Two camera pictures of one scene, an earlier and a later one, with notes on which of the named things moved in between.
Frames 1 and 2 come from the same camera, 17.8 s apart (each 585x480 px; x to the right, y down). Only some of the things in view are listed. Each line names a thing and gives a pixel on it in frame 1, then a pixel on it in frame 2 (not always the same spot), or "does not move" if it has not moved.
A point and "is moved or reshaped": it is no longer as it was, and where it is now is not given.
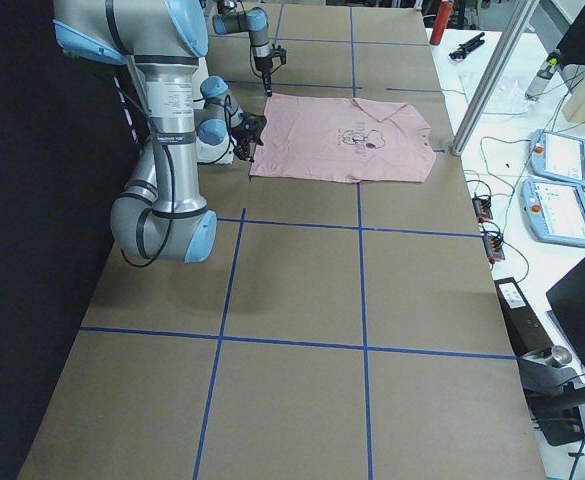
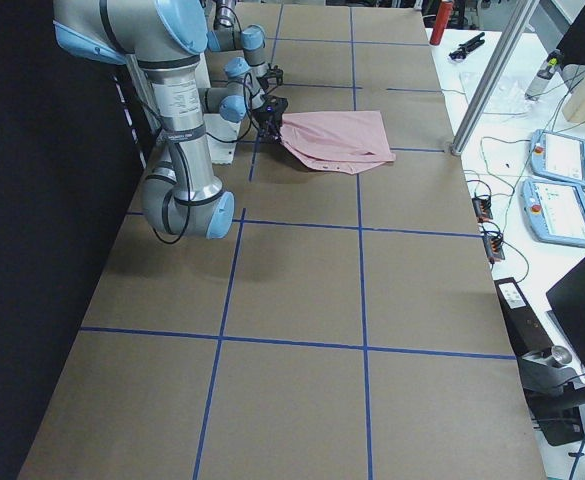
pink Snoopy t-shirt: (339, 139) is moved or reshaped
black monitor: (582, 298) does not move
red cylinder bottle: (444, 11) does not move
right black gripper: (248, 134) -> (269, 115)
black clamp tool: (465, 47) does not move
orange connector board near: (493, 246) does not move
